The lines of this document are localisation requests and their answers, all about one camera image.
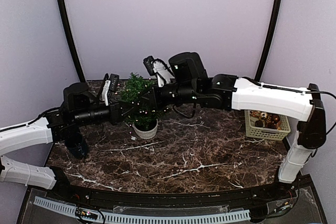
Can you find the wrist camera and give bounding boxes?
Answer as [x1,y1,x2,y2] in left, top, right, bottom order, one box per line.
[108,74,119,97]
[143,56,155,76]

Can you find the grey slotted cable duct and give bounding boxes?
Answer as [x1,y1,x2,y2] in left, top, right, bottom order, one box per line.
[33,196,251,223]

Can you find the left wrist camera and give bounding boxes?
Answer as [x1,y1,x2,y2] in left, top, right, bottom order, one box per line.
[108,74,119,97]

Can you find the fairy light string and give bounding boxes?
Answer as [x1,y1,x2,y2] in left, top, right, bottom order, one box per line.
[114,77,171,130]

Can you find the black front table rail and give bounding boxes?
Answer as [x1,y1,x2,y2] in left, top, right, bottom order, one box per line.
[50,168,299,209]

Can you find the gold bauble ornament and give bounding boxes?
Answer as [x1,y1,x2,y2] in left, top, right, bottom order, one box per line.
[259,112,268,120]

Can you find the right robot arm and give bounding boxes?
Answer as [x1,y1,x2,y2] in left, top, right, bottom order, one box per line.
[143,52,327,200]

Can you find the gold tinsel garland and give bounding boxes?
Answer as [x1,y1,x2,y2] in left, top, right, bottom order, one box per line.
[249,111,281,130]

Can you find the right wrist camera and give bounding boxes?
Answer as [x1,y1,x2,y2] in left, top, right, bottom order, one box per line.
[143,56,155,76]

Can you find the left black frame post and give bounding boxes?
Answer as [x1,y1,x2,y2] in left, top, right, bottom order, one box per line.
[57,0,86,82]

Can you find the black frame post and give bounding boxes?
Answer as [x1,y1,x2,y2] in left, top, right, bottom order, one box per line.
[254,0,281,81]
[57,0,86,82]

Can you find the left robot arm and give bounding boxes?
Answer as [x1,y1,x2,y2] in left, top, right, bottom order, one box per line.
[1,82,138,201]

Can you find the dark blue cup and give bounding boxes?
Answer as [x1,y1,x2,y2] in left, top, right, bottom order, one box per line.
[65,132,89,159]

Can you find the right black frame post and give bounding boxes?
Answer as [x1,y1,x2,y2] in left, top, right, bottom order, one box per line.
[254,0,281,81]

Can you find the brown bauble ornament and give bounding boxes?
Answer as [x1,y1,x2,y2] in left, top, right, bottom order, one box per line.
[271,114,280,124]

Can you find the small green christmas tree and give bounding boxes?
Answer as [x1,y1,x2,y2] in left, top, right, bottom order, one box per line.
[121,72,171,140]

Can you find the beige perforated plastic basket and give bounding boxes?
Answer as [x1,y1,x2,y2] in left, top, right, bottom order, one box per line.
[245,110,291,141]

